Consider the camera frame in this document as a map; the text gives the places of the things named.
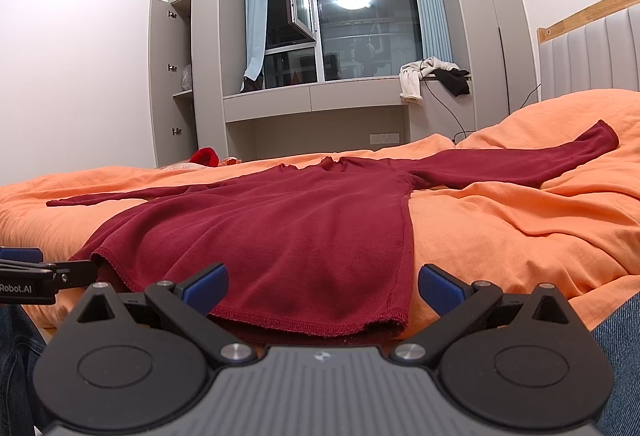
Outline dark red long-sleeve garment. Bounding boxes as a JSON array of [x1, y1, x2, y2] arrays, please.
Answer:
[[78, 122, 618, 338]]

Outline orange bed cover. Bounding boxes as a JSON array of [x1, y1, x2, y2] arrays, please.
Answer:
[[1, 90, 639, 328]]

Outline bright red cloth item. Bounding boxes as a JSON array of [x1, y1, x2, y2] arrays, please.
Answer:
[[189, 147, 219, 167]]

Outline open grey wardrobe door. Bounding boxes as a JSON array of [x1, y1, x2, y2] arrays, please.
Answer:
[[148, 0, 198, 167]]

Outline black cloth on sill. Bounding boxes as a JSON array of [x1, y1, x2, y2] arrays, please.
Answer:
[[433, 68, 471, 97]]

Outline white cloth on sill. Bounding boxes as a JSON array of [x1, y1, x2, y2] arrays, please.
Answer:
[[399, 57, 459, 104]]

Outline grey padded headboard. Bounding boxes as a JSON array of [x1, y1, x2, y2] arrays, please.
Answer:
[[537, 0, 639, 100]]

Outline window with open pane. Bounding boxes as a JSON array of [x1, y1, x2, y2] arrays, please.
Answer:
[[257, 0, 422, 90]]

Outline left light blue curtain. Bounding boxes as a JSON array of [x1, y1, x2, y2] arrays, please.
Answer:
[[244, 0, 268, 81]]

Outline white wall socket plate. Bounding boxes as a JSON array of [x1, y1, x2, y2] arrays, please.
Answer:
[[369, 133, 400, 145]]

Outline black power cable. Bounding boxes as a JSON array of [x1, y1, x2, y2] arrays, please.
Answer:
[[422, 26, 542, 145]]

